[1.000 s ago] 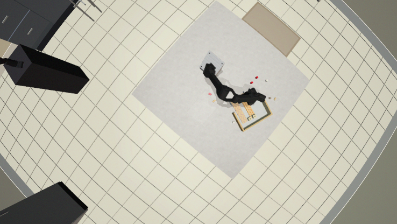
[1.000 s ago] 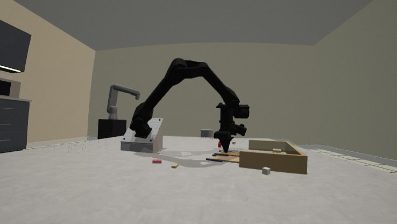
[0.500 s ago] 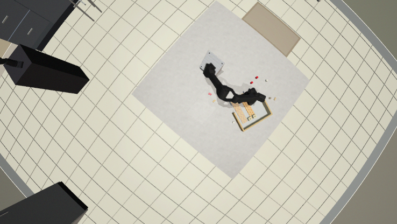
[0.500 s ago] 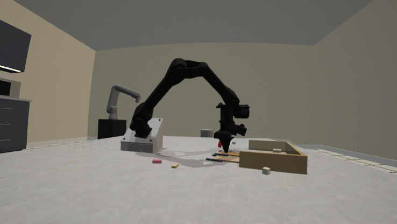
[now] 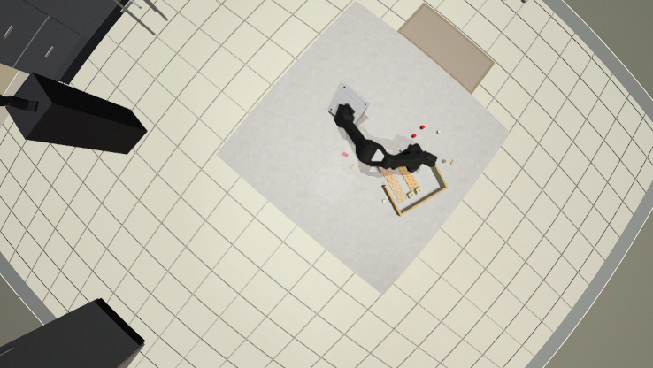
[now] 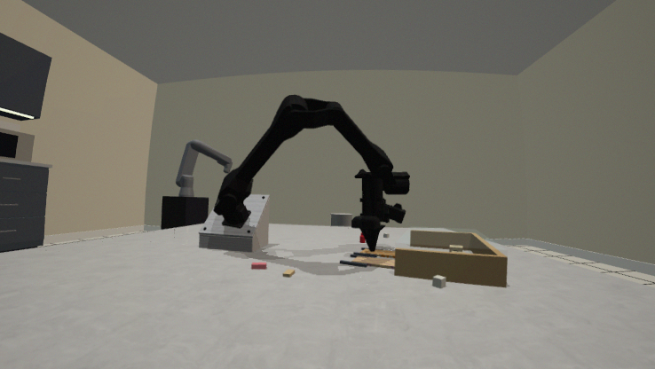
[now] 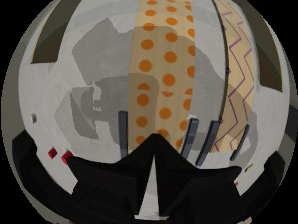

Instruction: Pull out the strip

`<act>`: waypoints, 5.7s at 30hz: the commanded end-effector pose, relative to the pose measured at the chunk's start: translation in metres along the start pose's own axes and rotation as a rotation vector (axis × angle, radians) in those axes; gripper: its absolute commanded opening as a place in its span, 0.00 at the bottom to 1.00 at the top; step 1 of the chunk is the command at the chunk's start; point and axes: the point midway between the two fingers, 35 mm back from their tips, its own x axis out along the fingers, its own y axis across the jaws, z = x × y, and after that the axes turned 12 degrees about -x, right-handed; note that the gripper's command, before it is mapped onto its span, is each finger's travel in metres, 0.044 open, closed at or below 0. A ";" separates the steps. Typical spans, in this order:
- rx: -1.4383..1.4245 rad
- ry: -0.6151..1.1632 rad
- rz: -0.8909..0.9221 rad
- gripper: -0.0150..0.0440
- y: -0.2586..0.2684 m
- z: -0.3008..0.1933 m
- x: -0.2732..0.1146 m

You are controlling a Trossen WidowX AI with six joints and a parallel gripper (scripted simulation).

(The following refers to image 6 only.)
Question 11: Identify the tan strip with purple zigzag lines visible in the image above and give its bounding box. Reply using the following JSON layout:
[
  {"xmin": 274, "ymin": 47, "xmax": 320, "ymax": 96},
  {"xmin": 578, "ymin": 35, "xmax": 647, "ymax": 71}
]
[{"xmin": 351, "ymin": 255, "xmax": 395, "ymax": 270}]

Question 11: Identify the tan strip with orange polka dots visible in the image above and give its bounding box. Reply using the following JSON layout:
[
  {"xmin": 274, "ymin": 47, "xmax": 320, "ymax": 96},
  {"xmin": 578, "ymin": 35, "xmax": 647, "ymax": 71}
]
[{"xmin": 360, "ymin": 249, "xmax": 395, "ymax": 258}]

